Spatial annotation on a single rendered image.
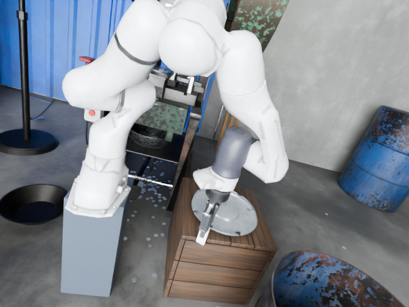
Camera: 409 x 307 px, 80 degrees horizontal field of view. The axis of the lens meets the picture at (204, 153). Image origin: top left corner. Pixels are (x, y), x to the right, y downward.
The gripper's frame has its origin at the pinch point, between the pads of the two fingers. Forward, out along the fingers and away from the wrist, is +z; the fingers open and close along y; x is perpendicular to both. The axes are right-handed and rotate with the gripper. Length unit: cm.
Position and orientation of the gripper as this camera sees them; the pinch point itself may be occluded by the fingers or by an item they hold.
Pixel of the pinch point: (202, 234)
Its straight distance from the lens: 87.2
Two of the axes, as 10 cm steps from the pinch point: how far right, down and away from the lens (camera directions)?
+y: 3.9, -2.9, 8.8
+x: -8.8, -3.9, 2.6
